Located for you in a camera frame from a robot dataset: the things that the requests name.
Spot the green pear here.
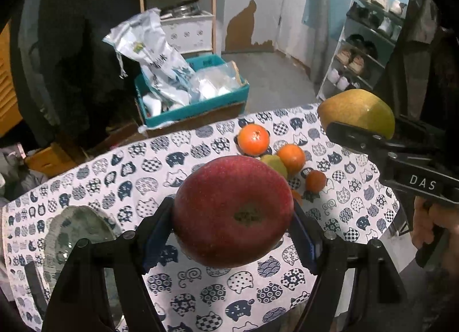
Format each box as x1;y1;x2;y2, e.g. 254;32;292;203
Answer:
317;89;395;139

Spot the red apple front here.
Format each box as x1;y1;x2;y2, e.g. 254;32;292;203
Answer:
172;156;294;268

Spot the right hand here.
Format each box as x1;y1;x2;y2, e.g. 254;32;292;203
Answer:
411;197;459;254

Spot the small mandarin right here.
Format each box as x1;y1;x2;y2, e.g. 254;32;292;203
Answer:
305;170;327;194

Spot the small mandarin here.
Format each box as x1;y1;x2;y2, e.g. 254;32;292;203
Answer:
305;170;327;194
291;190;303;206

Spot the cat pattern tablecloth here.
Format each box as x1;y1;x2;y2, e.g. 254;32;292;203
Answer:
1;103;401;332

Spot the glass plate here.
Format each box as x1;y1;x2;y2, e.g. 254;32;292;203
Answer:
43;204;125;329

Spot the small mandarin middle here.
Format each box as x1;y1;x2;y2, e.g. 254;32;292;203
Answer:
291;190;303;206

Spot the yellow pear centre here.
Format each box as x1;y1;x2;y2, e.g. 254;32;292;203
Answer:
260;154;289;179

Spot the large orange mandarin top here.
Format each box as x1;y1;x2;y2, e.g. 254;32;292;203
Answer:
237;124;270;157

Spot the shoe rack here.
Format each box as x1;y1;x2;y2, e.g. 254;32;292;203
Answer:
317;0;407;101

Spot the grey clothes pile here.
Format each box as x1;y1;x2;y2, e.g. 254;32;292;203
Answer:
0;146;48;207

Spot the teal cardboard box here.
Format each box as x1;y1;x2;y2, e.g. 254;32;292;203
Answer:
135;68;250;128

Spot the clear plastic bag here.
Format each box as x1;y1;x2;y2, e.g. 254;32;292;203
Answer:
189;61;248;101

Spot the white printed plastic bag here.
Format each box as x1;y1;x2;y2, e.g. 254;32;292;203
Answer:
104;8;199;107

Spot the white patterned storage box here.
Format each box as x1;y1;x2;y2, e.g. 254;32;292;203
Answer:
161;11;213;54

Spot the wooden louvred wardrobe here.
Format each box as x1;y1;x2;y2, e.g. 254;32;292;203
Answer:
0;24;23;137

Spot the steel pot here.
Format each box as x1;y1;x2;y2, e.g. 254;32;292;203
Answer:
160;0;201;20

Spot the black hanging jacket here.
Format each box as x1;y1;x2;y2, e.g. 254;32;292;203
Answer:
7;0;140;150

